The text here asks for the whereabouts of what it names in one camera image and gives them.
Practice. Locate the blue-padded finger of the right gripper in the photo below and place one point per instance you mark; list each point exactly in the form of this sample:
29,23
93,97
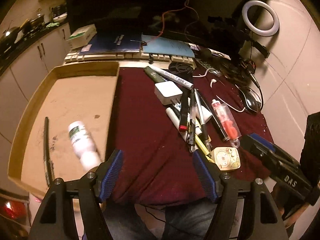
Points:
263,141

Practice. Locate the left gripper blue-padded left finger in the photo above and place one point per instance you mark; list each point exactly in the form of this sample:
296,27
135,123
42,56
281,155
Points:
55,217

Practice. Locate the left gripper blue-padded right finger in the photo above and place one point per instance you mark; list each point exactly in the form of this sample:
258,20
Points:
260,216

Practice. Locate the thick black marker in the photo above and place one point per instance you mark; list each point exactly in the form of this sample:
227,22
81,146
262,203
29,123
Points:
214,120

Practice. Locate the cream cartoon keychain case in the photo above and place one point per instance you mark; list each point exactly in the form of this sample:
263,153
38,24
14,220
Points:
226,158

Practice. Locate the red toy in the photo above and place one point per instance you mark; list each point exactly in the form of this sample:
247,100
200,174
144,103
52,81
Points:
228,122

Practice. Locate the yellow black pen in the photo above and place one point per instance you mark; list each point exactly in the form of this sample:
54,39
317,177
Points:
200,144

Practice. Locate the small white dropper bottle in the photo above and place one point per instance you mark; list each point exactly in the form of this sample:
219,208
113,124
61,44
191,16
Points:
206,114

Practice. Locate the thin black stick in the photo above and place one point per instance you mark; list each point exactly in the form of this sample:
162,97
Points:
48,165

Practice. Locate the clear ballpoint pen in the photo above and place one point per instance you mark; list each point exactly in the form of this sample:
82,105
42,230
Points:
192,112

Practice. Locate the white plastic bottle green label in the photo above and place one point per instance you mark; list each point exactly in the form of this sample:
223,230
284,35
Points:
83,145

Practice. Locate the white slim pen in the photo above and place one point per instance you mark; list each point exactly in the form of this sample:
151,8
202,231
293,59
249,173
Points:
175,120

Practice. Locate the white paint marker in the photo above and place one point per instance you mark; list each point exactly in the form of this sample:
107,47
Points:
173,77

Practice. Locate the white power adapter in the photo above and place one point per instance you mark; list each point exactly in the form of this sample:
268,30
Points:
167,91

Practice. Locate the dark green pen case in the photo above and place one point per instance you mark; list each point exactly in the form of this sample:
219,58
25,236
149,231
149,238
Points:
154,76

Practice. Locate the red electric heater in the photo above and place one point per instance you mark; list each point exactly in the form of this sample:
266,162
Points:
13,209

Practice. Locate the black computer mouse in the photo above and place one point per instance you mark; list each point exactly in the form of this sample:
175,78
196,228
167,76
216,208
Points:
249,99

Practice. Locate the person in red shirt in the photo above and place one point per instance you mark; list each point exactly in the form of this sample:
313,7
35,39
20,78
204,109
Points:
187,221

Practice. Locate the black small fan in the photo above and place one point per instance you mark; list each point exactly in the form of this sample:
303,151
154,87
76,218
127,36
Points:
180,67

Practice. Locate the dark red table cloth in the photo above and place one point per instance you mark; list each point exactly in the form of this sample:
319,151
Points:
157,167

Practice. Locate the brown cardboard tray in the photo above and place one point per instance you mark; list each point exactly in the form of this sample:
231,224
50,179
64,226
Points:
72,92

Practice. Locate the white kitchen cabinets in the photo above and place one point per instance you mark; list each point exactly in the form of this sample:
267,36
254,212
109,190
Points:
19,82

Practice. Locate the light blue folder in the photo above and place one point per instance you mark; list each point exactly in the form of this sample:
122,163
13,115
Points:
164,46

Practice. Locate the beige keyboard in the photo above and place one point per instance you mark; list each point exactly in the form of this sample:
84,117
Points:
130,59

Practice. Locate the dark blue book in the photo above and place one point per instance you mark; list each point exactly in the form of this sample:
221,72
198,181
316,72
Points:
112,44

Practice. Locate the white green box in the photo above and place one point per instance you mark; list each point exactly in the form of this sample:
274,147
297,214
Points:
82,36

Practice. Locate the black wok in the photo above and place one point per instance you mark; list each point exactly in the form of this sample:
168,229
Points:
9,37

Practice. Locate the white ring light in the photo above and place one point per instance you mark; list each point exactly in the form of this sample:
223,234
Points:
272,30

